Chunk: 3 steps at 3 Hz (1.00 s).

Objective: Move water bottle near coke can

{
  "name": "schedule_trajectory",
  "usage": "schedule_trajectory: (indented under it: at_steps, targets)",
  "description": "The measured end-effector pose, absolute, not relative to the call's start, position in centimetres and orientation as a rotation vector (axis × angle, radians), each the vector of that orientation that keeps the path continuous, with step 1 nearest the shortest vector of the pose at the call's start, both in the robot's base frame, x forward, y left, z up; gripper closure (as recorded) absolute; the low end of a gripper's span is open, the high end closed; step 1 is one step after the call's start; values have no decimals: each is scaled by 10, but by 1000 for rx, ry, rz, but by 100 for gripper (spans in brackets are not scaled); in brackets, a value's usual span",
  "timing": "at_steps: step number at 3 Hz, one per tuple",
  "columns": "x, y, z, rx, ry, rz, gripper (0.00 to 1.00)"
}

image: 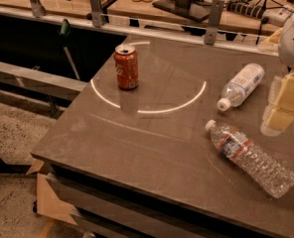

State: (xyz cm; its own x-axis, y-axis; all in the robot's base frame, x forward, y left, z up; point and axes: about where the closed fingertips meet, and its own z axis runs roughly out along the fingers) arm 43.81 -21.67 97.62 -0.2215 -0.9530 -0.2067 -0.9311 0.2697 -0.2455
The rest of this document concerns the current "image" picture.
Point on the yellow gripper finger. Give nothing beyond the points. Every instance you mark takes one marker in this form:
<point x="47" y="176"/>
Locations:
<point x="285" y="100"/>

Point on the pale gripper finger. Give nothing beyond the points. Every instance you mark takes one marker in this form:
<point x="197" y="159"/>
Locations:
<point x="271" y="124"/>

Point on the clear crinkled water bottle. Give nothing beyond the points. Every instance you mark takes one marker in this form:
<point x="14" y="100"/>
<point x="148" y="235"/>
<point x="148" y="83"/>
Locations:
<point x="272" y="175"/>

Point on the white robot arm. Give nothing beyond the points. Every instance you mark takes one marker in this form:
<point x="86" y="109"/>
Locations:
<point x="286" y="43"/>

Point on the white label plastic bottle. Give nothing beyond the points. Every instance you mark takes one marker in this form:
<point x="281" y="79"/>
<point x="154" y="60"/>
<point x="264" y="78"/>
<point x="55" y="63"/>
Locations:
<point x="240" y="86"/>

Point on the red coke can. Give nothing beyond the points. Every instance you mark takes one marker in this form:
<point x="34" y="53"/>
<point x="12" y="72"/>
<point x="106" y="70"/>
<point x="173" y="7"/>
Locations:
<point x="126" y="66"/>

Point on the black power strip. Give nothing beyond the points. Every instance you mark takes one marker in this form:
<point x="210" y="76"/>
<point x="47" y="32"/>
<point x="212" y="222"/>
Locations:
<point x="276" y="17"/>

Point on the black monitor stand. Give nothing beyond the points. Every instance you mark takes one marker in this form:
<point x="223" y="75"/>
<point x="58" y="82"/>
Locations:
<point x="184" y="8"/>

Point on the right metal bracket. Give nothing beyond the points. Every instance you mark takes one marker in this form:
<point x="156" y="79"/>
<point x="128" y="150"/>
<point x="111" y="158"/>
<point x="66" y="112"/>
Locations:
<point x="214" y="22"/>

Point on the metal bracket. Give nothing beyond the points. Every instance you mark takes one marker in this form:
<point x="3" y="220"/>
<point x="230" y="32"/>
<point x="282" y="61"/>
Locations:
<point x="96" y="13"/>
<point x="38" y="9"/>
<point x="214" y="22"/>

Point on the middle metal bracket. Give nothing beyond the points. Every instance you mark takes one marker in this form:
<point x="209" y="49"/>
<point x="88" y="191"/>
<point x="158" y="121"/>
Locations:
<point x="96" y="13"/>

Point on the left metal bracket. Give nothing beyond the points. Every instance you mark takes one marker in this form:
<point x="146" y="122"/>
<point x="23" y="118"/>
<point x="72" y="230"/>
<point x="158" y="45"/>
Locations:
<point x="38" y="9"/>

